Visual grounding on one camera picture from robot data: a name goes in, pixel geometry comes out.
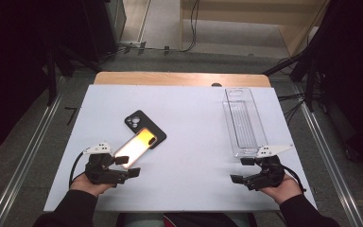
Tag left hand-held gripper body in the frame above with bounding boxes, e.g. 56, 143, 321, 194
83, 142, 130, 187

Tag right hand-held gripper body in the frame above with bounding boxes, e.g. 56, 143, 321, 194
247, 144, 295, 191

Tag clear plastic rack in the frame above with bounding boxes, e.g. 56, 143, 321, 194
222, 87, 269, 159

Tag black phone case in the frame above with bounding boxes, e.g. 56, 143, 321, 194
124, 109, 167, 149

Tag person's left hand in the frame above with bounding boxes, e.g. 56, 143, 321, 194
70, 172, 116, 198

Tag person's right hand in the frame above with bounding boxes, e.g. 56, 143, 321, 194
259, 174, 303, 206

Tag white board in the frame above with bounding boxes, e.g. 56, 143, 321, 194
43, 84, 318, 213

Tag wooden table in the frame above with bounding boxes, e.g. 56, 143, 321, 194
93, 71, 272, 89

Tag black metal stand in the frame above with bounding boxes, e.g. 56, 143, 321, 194
45, 44, 102, 107
263, 46, 332, 113

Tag black cabinet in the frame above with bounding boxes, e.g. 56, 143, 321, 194
81, 0, 128, 62

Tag wooden shelf unit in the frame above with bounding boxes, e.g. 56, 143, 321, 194
179, 0, 330, 56

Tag right hand-held gripper cable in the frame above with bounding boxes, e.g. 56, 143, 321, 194
282, 165, 306, 194

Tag hand-held gripper cable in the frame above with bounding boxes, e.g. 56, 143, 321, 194
68, 150, 88, 188
282, 165, 306, 194

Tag left hand-held gripper cable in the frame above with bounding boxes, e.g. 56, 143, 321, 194
68, 150, 88, 188

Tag aluminium floor rail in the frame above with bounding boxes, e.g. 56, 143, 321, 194
296, 91, 363, 227
0, 77, 65, 227

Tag black floor cables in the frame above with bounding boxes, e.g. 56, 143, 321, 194
277, 93, 306, 125

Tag hanging black cables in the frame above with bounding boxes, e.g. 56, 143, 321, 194
182, 0, 201, 53

